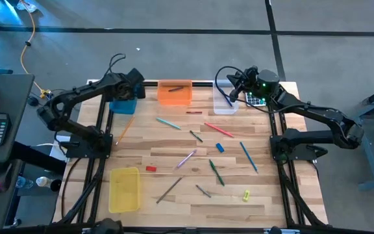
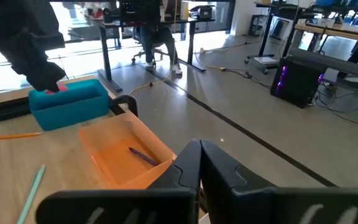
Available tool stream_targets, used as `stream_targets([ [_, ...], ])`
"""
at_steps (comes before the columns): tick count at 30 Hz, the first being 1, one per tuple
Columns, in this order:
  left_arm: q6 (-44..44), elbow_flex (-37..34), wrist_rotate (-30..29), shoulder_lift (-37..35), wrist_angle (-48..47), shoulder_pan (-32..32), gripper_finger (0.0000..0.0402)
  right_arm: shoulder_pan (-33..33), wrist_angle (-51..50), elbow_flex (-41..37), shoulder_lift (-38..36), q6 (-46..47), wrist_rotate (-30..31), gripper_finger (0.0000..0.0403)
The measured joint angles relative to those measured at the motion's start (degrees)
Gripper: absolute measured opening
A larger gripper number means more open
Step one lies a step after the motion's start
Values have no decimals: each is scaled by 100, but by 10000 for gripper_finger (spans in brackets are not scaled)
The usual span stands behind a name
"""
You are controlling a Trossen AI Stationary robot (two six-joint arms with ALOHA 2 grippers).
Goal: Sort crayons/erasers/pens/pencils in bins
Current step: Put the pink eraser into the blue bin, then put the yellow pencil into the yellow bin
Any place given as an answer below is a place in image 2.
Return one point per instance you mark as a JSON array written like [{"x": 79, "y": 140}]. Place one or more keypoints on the black table clamp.
[{"x": 126, "y": 97}]

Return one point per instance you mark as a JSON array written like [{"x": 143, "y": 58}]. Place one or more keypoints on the wooden workbench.
[{"x": 337, "y": 31}]

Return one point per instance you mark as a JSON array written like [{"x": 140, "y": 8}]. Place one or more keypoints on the black office chair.
[{"x": 135, "y": 34}]

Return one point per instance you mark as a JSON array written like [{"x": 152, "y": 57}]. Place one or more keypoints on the black perforated panel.
[{"x": 138, "y": 11}]

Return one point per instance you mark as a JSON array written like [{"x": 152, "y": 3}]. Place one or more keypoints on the black computer tower purple lights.
[{"x": 297, "y": 82}]

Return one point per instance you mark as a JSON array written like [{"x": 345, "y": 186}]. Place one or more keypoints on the pink eraser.
[{"x": 61, "y": 89}]

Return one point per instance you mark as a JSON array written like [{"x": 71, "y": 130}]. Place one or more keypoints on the black office desk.
[{"x": 106, "y": 56}]

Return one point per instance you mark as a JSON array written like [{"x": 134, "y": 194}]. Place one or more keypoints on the orange translucent plastic bin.
[{"x": 120, "y": 168}]

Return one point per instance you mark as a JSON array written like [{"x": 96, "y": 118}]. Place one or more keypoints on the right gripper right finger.
[{"x": 259, "y": 205}]

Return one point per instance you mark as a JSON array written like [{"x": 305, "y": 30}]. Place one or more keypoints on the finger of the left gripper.
[{"x": 47, "y": 77}]

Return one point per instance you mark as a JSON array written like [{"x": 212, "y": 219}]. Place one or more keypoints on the teal green marker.
[{"x": 31, "y": 193}]

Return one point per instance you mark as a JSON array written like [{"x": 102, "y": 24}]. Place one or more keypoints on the orange pencil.
[{"x": 11, "y": 137}]

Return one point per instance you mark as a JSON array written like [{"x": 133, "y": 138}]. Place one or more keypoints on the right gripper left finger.
[{"x": 135, "y": 205}]

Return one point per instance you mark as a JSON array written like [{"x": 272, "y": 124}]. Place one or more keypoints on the yellow box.
[{"x": 185, "y": 11}]

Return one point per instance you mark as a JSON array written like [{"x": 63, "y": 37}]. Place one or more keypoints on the small black computer tower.
[{"x": 256, "y": 25}]

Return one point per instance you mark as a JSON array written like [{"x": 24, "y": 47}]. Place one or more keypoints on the black rolling stand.
[{"x": 261, "y": 59}]

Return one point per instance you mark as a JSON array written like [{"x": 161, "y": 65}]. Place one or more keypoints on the black table edge rail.
[{"x": 2, "y": 112}]

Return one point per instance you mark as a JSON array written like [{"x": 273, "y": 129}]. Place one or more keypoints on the teal plastic bin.
[{"x": 73, "y": 109}]

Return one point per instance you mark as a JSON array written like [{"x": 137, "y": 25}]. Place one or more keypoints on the purple pen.
[{"x": 143, "y": 156}]

